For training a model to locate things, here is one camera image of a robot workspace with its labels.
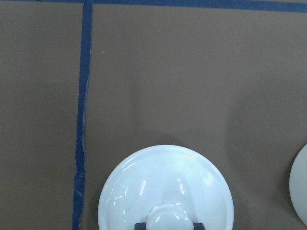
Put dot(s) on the white enamel mug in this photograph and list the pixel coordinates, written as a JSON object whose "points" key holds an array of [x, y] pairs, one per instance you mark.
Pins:
{"points": [[298, 185]]}

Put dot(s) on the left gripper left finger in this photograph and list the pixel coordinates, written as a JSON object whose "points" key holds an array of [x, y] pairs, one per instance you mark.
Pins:
{"points": [[140, 226]]}

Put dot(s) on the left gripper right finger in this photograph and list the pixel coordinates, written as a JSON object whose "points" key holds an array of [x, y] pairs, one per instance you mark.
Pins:
{"points": [[198, 226]]}

